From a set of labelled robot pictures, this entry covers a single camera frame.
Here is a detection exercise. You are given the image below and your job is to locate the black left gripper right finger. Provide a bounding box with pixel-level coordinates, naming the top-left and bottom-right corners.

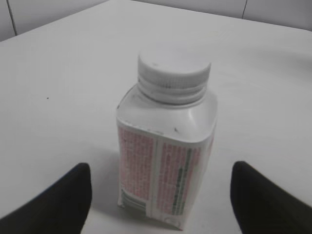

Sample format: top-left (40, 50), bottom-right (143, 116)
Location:
top-left (231, 161), bottom-right (312, 234)

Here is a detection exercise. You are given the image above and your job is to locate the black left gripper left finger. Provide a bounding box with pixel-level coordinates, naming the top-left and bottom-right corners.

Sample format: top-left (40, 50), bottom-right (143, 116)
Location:
top-left (0, 163), bottom-right (92, 234)

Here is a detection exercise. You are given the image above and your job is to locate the white square plastic bottle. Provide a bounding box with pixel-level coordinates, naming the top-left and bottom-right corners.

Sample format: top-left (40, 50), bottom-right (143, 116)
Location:
top-left (117, 87), bottom-right (217, 230)

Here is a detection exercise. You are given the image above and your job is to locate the white round bottle cap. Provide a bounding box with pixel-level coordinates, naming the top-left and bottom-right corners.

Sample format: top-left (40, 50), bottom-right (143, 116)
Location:
top-left (137, 46), bottom-right (212, 89)

